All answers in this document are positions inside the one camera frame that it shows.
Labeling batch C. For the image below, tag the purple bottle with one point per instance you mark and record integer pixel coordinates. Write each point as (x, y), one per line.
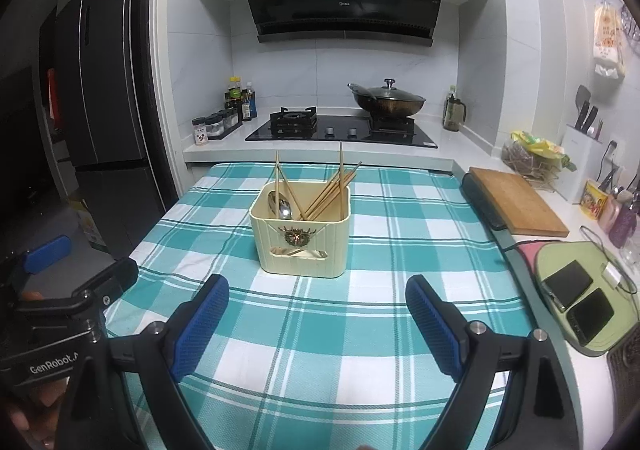
(625, 223)

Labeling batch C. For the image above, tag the steel spoon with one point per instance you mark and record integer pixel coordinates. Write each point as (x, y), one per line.
(284, 208)
(273, 202)

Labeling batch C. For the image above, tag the left black phone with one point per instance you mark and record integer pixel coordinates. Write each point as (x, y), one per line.
(566, 285)

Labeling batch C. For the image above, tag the metal steamer rack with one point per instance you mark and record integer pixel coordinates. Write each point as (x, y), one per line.
(630, 28)

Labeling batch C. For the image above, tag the dark glass jug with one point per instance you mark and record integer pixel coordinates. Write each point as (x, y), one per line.
(454, 111)

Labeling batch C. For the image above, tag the white knife block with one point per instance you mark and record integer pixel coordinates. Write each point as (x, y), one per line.
(586, 154)

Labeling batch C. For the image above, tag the wok with glass lid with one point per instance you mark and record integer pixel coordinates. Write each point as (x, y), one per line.
(386, 101)

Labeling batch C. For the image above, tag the sauce bottles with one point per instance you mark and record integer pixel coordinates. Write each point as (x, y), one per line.
(239, 99)

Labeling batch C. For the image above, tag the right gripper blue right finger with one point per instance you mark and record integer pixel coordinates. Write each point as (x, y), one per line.
(441, 325)

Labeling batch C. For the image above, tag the hanging bag on wall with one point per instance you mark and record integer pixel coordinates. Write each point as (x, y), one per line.
(607, 42)

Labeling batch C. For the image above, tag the cream utensil holder box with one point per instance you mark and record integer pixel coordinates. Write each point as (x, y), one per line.
(301, 248)

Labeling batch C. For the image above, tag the wooden cutting board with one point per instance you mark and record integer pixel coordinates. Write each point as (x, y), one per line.
(508, 201)

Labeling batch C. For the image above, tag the white charger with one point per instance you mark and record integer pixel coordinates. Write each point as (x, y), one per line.
(612, 275)

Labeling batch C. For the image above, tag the black gas cooktop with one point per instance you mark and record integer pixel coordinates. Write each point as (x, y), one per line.
(307, 124)

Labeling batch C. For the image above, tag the teal checked tablecloth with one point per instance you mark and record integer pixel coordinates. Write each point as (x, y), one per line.
(312, 363)

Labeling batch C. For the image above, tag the green mat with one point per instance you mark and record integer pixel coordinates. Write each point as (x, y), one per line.
(554, 255)

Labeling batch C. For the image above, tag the yellow cup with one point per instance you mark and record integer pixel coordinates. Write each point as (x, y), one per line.
(593, 199)

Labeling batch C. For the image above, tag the spice jar rack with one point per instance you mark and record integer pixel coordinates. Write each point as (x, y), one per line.
(215, 126)

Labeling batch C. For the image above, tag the dark refrigerator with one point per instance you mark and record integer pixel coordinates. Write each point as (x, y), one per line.
(107, 120)

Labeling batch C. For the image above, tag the bag of produce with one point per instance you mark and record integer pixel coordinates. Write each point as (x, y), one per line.
(538, 160)

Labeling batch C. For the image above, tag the black range hood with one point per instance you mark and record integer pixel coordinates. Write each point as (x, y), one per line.
(403, 21)

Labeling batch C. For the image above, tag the person left hand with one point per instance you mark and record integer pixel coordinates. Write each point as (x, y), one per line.
(36, 418)

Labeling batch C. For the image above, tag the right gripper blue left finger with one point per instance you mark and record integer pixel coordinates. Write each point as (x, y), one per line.
(193, 324)

